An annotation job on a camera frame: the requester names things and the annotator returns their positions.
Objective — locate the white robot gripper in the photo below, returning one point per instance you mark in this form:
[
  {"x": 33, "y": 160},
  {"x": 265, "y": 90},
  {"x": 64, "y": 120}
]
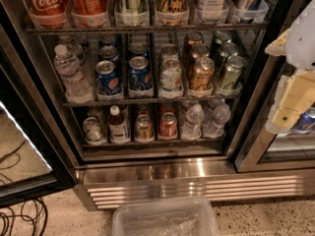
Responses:
[{"x": 301, "y": 45}]

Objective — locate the green soda can front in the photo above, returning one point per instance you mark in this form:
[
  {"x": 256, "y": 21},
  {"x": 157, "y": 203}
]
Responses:
[{"x": 230, "y": 75}]

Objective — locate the blue pepsi can right fridge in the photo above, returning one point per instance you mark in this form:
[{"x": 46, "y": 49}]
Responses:
[{"x": 305, "y": 121}]

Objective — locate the green can second row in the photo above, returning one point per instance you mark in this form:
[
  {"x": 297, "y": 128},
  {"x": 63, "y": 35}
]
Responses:
[{"x": 227, "y": 49}]

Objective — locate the green can back row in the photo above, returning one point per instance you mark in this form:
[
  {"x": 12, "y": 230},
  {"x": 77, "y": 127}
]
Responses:
[{"x": 220, "y": 37}]

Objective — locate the closed right fridge door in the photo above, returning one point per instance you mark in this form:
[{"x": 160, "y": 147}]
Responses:
[{"x": 259, "y": 150}]

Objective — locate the copper gold soda can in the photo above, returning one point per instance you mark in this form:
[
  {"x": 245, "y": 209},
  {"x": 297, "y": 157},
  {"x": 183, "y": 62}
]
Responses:
[{"x": 200, "y": 82}]

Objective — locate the copper can second row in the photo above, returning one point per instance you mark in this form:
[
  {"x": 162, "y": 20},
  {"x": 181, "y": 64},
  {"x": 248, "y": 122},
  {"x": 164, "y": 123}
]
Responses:
[{"x": 197, "y": 51}]

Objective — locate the copper can back row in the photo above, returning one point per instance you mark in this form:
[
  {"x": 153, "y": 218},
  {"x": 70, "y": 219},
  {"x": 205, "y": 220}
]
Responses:
[{"x": 190, "y": 39}]

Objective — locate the white labelled tall can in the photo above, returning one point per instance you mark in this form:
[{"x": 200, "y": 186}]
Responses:
[{"x": 210, "y": 11}]

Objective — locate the white can second row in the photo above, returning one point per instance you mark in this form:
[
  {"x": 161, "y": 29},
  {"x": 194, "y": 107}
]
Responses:
[{"x": 168, "y": 51}]

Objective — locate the gold la croix can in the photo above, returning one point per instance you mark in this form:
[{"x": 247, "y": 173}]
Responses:
[{"x": 171, "y": 12}]

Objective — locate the red can bottom shelf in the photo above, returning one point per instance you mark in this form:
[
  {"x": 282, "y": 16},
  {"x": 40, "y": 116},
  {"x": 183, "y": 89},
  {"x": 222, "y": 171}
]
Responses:
[{"x": 167, "y": 129}]

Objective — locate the blue pepsi can front right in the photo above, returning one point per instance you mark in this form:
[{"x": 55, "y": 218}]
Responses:
[{"x": 140, "y": 80}]

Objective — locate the blue pepsi can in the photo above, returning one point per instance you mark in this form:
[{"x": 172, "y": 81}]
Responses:
[
  {"x": 138, "y": 49},
  {"x": 107, "y": 75},
  {"x": 140, "y": 80}
]

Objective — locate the blue pepsi can behind right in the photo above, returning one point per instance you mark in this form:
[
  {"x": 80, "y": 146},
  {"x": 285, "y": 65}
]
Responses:
[{"x": 138, "y": 49}]

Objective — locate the gold can bottom shelf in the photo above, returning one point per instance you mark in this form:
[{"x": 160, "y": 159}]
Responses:
[{"x": 144, "y": 128}]

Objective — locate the green silver tall can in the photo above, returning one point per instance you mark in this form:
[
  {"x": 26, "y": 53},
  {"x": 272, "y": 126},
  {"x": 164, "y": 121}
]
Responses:
[{"x": 131, "y": 13}]

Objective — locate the blue pepsi can front left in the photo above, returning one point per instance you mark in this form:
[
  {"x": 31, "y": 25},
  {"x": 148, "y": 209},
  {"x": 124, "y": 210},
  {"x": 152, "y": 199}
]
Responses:
[{"x": 107, "y": 75}]

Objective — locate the blue pepsi can second row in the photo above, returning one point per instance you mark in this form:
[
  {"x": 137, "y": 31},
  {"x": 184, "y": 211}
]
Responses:
[{"x": 108, "y": 53}]

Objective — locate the silver can lying bottom shelf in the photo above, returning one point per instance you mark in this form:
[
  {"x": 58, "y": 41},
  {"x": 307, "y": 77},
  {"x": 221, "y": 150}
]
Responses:
[{"x": 93, "y": 131}]

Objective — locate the orange red soda can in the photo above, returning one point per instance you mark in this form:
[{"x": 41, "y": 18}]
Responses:
[{"x": 90, "y": 14}]

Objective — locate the steel fridge vent grille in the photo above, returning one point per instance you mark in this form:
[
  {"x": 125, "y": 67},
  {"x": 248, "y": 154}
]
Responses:
[{"x": 220, "y": 188}]

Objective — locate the red coca-cola can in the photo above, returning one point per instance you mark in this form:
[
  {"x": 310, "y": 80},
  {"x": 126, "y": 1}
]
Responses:
[{"x": 48, "y": 14}]

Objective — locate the open black fridge door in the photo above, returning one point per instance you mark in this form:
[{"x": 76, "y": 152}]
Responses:
[{"x": 34, "y": 143}]

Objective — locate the clear water bottle bottom right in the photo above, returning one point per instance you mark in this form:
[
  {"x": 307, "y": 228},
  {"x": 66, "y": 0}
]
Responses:
[{"x": 214, "y": 128}]

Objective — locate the clear water bottle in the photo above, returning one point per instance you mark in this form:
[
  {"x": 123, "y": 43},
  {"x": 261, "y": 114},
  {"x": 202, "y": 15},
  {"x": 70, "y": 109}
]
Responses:
[
  {"x": 68, "y": 67},
  {"x": 214, "y": 128},
  {"x": 191, "y": 128}
]

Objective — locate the clear water bottle bottom left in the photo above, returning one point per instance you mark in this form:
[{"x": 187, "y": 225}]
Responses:
[{"x": 191, "y": 128}]

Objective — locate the clear plastic bin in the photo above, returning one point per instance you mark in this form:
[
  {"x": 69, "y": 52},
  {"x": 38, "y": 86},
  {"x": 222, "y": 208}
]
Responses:
[{"x": 185, "y": 216}]

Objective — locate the small brown juice bottle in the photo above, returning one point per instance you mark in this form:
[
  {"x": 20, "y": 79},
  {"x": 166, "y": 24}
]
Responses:
[{"x": 117, "y": 126}]

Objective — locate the clear water bottle front left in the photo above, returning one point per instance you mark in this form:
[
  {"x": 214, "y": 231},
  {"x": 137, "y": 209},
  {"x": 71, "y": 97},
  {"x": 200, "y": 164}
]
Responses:
[{"x": 68, "y": 67}]

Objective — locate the top wire shelf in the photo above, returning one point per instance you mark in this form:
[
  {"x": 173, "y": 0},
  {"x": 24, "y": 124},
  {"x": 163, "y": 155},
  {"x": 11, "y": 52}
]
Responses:
[{"x": 149, "y": 29}]

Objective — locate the wire shelf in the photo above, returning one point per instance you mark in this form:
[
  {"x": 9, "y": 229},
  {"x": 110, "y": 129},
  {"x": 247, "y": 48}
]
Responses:
[
  {"x": 146, "y": 100},
  {"x": 149, "y": 29}
]

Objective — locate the middle wire shelf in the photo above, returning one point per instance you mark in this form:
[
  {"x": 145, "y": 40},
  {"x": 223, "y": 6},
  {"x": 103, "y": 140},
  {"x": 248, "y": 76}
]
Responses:
[{"x": 146, "y": 100}]

